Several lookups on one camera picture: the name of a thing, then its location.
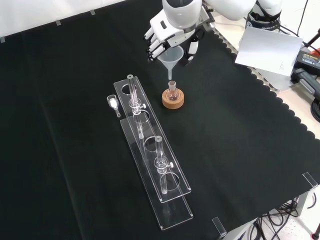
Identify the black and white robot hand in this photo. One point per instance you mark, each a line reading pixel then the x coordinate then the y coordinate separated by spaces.
pixel 165 31

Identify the translucent plastic funnel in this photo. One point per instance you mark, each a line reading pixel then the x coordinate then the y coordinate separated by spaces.
pixel 172 60

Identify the glass round-bottom flask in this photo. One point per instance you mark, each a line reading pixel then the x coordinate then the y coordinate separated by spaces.
pixel 173 93

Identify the glass weighing funnel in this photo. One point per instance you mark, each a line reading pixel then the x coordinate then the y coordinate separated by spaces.
pixel 112 102

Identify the clear acrylic funnel stand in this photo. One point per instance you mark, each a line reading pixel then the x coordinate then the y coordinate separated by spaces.
pixel 159 150

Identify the grey tape piece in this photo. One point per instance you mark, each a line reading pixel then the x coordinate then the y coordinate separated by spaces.
pixel 92 11
pixel 2 39
pixel 58 22

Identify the black bench cloth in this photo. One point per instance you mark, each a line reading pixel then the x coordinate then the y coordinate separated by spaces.
pixel 225 125

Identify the black power adapter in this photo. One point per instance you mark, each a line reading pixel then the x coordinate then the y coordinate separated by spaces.
pixel 308 58

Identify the clear acrylic edge clamp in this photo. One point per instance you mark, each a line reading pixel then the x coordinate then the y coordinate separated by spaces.
pixel 310 179
pixel 219 226

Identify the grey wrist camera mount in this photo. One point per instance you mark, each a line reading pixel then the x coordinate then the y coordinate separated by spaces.
pixel 207 18

